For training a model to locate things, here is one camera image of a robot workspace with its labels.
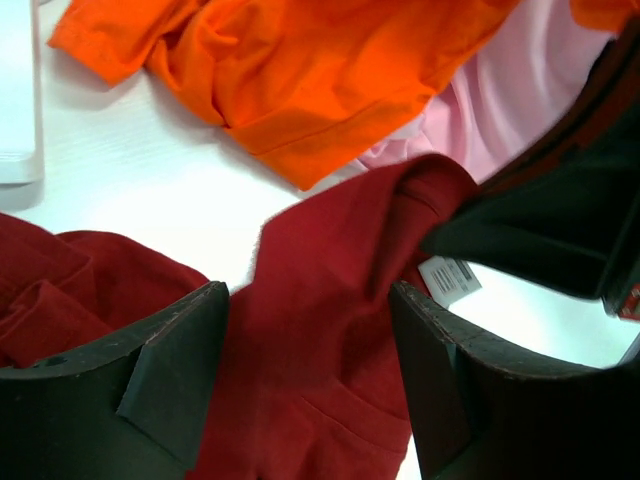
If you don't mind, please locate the dark red t shirt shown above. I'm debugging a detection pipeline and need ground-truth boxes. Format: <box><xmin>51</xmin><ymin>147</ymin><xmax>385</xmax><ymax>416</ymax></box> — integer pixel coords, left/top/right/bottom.
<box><xmin>1</xmin><ymin>155</ymin><xmax>477</xmax><ymax>479</ymax></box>

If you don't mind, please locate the white clothes rack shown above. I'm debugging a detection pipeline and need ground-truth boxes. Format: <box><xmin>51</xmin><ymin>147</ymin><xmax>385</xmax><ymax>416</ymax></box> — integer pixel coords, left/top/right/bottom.
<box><xmin>0</xmin><ymin>0</ymin><xmax>44</xmax><ymax>184</ymax></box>

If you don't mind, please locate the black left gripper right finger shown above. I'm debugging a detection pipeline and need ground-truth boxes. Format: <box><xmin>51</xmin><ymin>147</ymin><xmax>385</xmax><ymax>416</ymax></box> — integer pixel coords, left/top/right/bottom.
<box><xmin>389</xmin><ymin>282</ymin><xmax>639</xmax><ymax>479</ymax></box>

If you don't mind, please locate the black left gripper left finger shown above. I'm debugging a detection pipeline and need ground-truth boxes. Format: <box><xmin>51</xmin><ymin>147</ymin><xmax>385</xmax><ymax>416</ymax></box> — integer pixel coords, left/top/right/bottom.
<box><xmin>1</xmin><ymin>282</ymin><xmax>229</xmax><ymax>479</ymax></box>

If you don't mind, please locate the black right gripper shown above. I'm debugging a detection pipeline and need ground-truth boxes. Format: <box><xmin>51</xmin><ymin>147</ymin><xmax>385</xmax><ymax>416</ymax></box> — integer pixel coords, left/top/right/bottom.
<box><xmin>421</xmin><ymin>24</ymin><xmax>639</xmax><ymax>321</ymax></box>

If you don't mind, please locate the orange t shirt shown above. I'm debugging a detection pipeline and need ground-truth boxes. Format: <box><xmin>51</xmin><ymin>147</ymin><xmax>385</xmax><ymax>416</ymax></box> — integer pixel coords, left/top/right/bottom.
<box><xmin>49</xmin><ymin>0</ymin><xmax>639</xmax><ymax>190</ymax></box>

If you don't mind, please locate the pink t shirt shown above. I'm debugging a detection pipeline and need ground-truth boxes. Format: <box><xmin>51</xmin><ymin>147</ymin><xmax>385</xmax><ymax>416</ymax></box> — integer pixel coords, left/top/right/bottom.
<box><xmin>355</xmin><ymin>1</ymin><xmax>613</xmax><ymax>181</ymax></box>

